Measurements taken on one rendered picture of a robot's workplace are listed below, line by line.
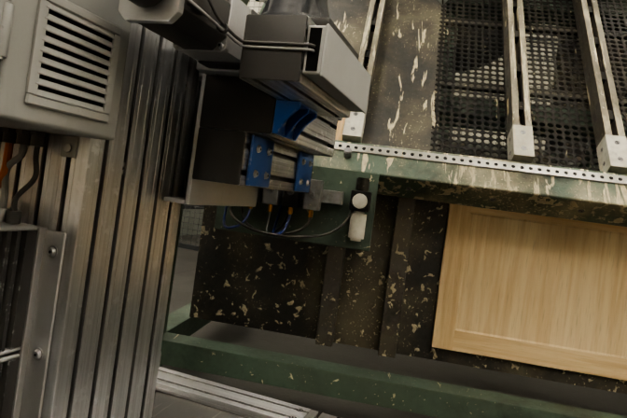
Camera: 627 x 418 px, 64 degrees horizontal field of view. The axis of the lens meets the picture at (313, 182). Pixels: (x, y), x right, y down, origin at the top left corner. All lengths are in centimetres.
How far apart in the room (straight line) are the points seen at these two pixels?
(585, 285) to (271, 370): 108
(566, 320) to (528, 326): 12
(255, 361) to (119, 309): 89
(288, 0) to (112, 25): 40
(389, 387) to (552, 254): 71
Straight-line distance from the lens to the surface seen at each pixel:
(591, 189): 169
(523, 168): 166
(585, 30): 220
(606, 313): 198
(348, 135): 163
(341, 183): 157
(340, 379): 169
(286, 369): 171
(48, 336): 82
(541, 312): 192
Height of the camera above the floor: 73
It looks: 1 degrees up
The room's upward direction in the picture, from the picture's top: 8 degrees clockwise
